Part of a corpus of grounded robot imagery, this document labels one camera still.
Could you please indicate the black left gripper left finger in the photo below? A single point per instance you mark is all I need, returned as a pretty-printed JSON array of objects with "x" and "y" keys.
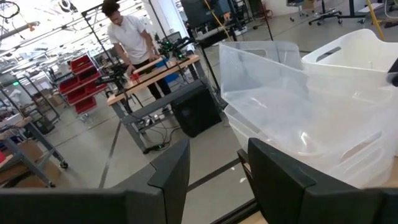
[{"x": 140, "y": 199}]

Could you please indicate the black box under workbench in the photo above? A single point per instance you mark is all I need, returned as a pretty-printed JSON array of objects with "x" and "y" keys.
[{"x": 196, "y": 109}]

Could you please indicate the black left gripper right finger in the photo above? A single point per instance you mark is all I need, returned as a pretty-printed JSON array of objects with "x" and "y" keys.
[{"x": 295, "y": 196}]

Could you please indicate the black monitor on stand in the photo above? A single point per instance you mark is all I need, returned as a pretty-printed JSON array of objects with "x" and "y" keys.
[{"x": 202, "y": 11}]

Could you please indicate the white plastic basket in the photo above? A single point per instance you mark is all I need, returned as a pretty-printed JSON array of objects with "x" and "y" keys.
[{"x": 351, "y": 53}]

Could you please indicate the wooden workbench with grey legs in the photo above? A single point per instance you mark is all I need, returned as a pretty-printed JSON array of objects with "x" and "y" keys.
[{"x": 155, "y": 76}]

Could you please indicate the person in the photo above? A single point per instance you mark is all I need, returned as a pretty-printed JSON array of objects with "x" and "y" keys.
[{"x": 132, "y": 37}]

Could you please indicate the grey rolling table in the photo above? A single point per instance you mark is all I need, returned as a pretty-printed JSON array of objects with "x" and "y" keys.
[{"x": 25, "y": 149}]

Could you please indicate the black robot arm on workbench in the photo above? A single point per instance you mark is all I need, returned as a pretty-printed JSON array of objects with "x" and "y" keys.
[
  {"x": 174, "y": 46},
  {"x": 116, "y": 74}
]

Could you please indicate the rack with red bins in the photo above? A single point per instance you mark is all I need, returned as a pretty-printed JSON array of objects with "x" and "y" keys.
[{"x": 82, "y": 84}]

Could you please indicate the clear plastic basket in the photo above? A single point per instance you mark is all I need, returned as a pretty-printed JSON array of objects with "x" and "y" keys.
[
  {"x": 280, "y": 109},
  {"x": 245, "y": 133}
]

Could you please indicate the yellow pole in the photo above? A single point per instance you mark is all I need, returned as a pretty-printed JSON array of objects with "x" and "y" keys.
[{"x": 374, "y": 18}]

